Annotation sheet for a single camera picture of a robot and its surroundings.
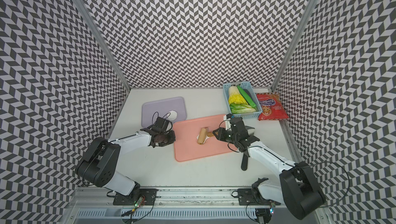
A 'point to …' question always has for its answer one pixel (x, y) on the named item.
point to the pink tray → (186, 146)
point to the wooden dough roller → (203, 134)
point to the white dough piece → (197, 136)
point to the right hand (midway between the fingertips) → (216, 135)
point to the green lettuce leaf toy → (241, 108)
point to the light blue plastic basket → (247, 86)
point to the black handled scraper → (244, 162)
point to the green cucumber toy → (249, 99)
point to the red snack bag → (271, 106)
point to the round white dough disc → (173, 115)
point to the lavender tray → (151, 110)
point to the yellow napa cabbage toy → (234, 96)
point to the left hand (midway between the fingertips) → (174, 140)
